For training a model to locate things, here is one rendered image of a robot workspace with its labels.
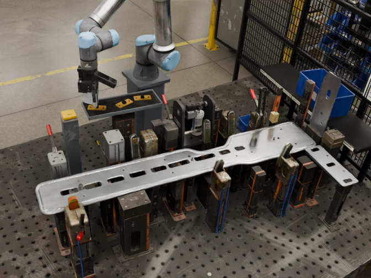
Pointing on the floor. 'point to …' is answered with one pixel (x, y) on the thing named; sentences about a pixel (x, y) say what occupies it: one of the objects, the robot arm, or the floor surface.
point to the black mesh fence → (345, 160)
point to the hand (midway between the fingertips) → (96, 105)
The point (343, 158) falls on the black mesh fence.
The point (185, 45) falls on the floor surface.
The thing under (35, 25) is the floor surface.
